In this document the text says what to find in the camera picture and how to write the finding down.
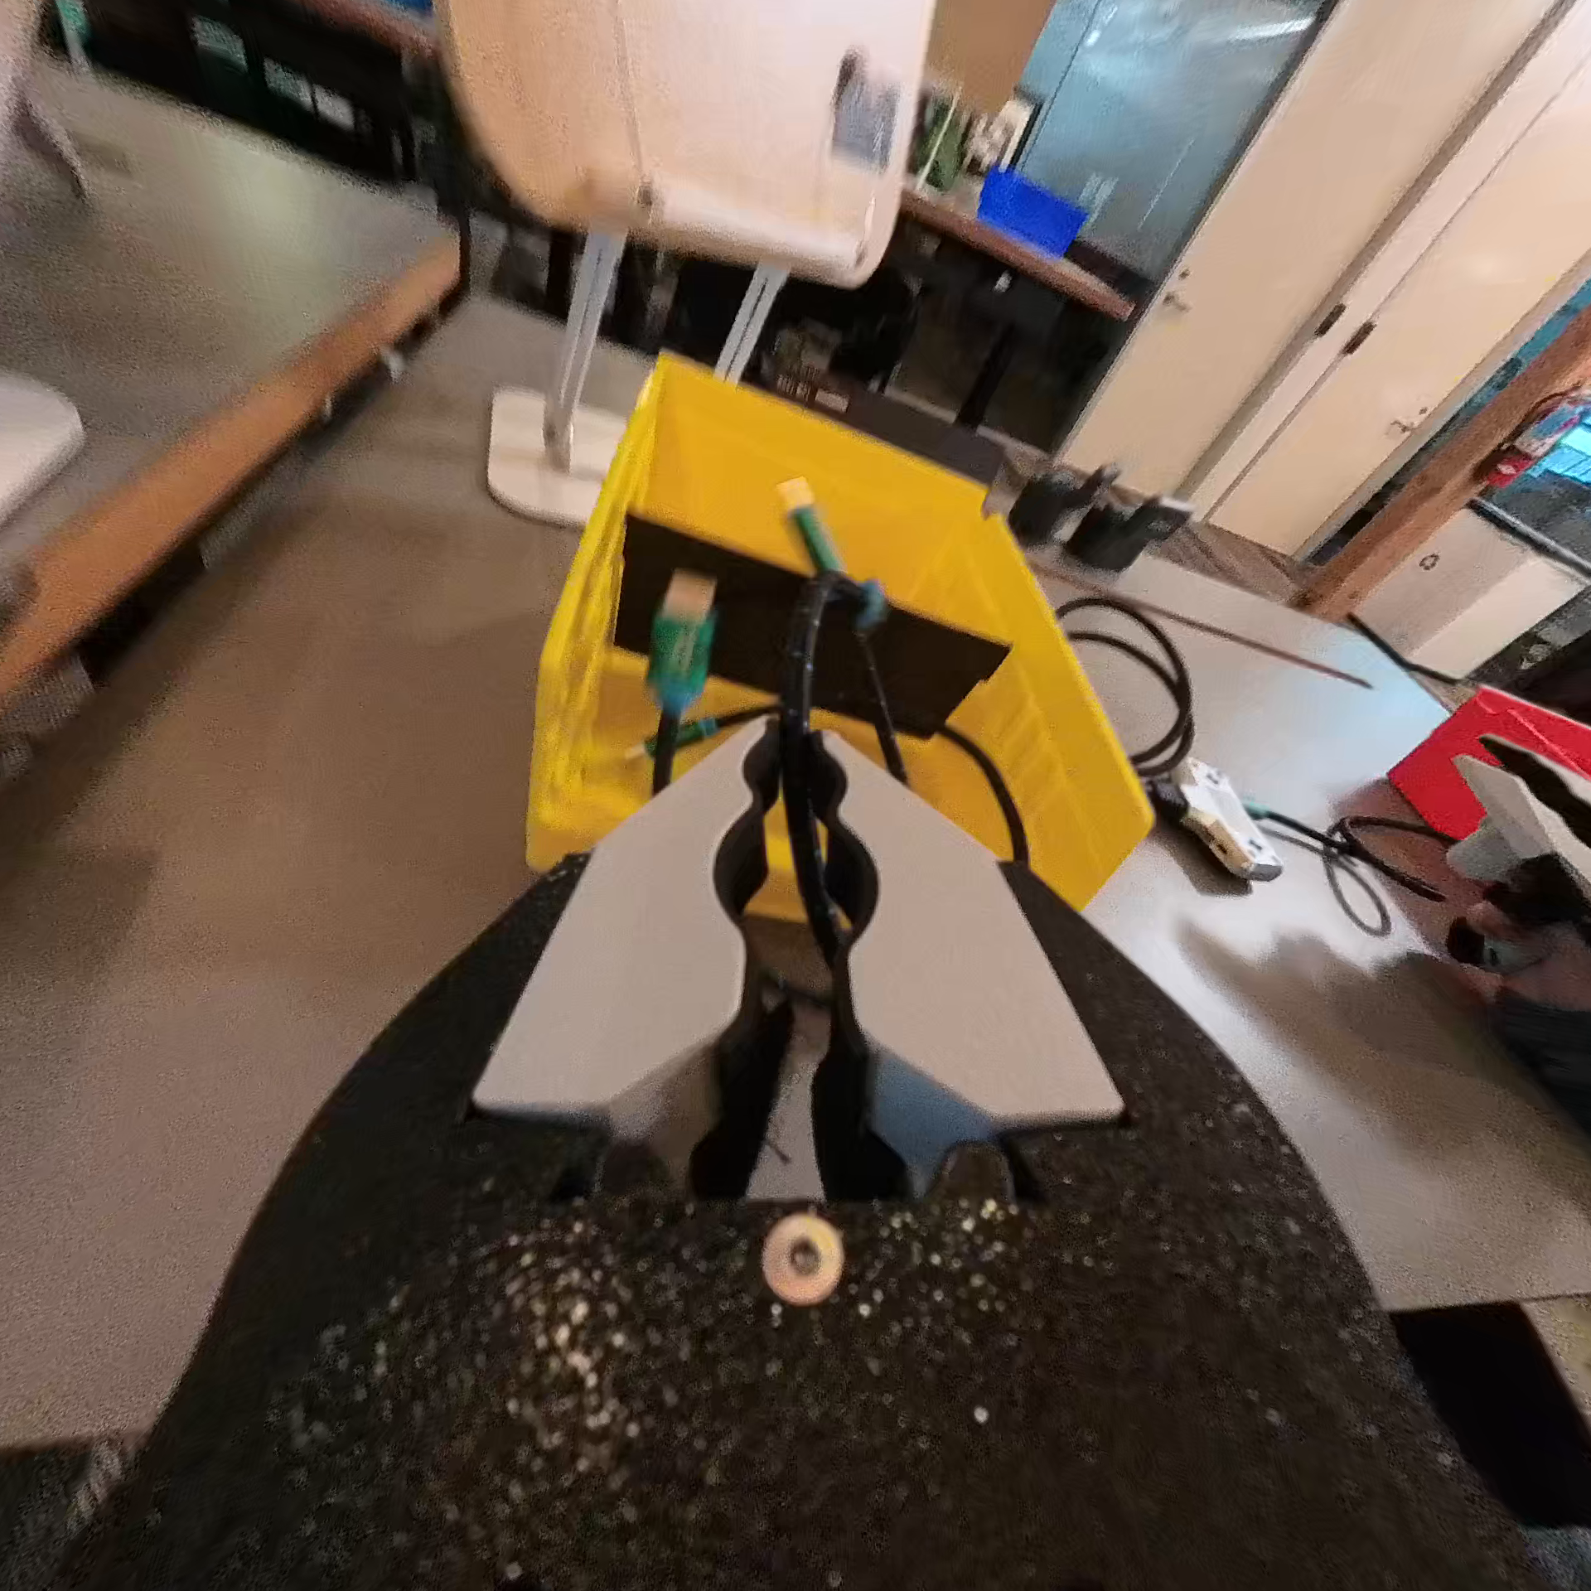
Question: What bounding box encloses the long black box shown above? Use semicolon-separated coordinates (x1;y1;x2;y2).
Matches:
813;379;1006;486

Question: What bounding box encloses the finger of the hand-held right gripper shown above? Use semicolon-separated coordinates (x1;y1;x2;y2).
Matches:
1447;735;1591;886

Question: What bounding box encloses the black braided green-plug hdmi cable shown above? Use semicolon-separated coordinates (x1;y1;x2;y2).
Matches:
640;478;1033;995

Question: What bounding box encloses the flat blue plastic bin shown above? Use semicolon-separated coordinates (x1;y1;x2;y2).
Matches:
974;167;1093;260

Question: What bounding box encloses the red plastic bin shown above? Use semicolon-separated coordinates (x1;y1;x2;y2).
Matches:
1385;682;1591;845

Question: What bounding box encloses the white recycling bin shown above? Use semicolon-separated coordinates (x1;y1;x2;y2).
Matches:
1356;503;1591;678

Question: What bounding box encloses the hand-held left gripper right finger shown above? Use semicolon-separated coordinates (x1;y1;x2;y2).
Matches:
807;733;1126;1197

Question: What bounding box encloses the thin black green-plug cable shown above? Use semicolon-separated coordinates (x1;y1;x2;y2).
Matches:
1243;801;1449;939

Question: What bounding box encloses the white door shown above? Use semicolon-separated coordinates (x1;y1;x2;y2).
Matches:
1206;73;1591;559
1062;0;1591;503

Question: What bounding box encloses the glass partition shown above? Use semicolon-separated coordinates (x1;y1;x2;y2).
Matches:
1013;0;1338;285

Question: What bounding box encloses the silver adapter hub with cable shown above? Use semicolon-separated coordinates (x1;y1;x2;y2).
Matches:
1054;596;1288;884

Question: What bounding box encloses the wooden post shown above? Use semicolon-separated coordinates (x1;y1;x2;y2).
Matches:
1299;311;1591;616

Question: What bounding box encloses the large yellow plastic bin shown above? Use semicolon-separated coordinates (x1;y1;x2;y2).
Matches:
525;351;1157;921

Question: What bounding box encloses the grey table with wooden edge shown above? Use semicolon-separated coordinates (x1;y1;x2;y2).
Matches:
0;73;471;735

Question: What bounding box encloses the black flat panel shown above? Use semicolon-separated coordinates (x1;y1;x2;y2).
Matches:
611;511;1013;740

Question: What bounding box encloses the dark storage shelf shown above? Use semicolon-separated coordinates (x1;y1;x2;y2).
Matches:
51;0;449;188

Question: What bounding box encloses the grey desk with brown edge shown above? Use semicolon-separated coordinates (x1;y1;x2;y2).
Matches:
895;186;1138;324

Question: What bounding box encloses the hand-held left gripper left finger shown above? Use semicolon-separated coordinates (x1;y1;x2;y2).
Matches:
473;717;797;1197

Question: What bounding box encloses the large wooden board on stand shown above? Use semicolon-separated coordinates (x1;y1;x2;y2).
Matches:
436;0;936;532

